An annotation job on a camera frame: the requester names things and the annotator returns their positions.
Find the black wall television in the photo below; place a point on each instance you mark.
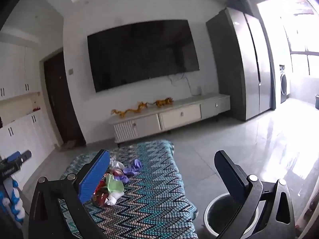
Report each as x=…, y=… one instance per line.
x=142, y=54

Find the silver white wrapper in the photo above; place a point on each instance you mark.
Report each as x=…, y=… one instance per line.
x=117, y=164

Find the golden tiger figurine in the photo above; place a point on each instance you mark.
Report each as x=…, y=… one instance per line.
x=164, y=102

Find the zigzag patterned cloth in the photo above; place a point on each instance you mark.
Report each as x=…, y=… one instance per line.
x=154, y=191

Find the white television cabinet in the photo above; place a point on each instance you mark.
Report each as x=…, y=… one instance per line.
x=174, y=117

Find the white washing machine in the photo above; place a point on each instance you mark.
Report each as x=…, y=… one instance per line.
x=284, y=87

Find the white bin with black liner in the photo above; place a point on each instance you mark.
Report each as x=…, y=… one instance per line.
x=216, y=216

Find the small red wrapper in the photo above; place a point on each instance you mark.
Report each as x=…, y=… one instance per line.
x=117, y=172

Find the golden dragon figurine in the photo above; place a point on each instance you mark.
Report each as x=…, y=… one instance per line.
x=129, y=109

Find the red items on counter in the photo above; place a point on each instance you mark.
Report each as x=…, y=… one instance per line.
x=36, y=107

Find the white lower cabinets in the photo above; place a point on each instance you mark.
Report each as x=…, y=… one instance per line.
x=30, y=139

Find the grey double-door refrigerator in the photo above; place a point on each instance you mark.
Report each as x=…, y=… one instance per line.
x=239, y=67

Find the dark brown door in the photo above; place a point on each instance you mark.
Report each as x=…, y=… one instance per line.
x=62, y=99

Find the green wrapper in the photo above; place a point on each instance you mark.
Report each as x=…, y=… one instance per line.
x=114, y=183

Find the small purple wrapper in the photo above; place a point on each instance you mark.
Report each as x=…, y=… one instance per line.
x=122, y=178

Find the wall switch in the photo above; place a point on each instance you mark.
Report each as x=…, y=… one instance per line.
x=70, y=71

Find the red snack wrapper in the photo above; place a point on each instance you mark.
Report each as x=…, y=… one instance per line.
x=101, y=196

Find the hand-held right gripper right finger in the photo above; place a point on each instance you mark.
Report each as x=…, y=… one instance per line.
x=230, y=179

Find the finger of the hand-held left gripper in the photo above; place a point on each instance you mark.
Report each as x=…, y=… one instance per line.
x=13, y=156
x=27, y=155

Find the balcony window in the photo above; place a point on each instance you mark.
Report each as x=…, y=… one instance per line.
x=304, y=42

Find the white upper wall cabinets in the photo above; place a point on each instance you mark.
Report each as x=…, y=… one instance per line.
x=17, y=72

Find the white tissue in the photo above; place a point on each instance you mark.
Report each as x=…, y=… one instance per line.
x=116, y=198

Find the dark grey bin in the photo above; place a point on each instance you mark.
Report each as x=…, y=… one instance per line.
x=317, y=102

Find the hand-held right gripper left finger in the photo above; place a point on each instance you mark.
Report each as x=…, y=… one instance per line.
x=94, y=176

